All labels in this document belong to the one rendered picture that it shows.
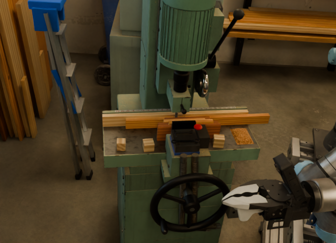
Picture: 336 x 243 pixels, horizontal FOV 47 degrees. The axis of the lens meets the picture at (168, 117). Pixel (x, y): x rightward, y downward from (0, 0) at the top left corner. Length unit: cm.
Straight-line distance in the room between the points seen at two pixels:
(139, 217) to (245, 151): 52
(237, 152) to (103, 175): 132
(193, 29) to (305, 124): 227
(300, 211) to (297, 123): 250
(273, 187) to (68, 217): 171
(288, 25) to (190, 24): 237
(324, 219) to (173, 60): 69
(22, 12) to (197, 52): 169
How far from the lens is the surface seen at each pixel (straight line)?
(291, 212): 91
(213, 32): 161
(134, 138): 151
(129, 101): 190
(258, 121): 168
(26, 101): 284
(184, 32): 130
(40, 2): 208
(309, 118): 354
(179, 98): 146
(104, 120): 156
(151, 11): 154
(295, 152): 180
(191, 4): 126
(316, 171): 110
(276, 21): 359
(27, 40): 289
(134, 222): 171
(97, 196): 253
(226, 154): 153
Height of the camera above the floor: 185
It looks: 35 degrees down
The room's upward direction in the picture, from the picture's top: 5 degrees clockwise
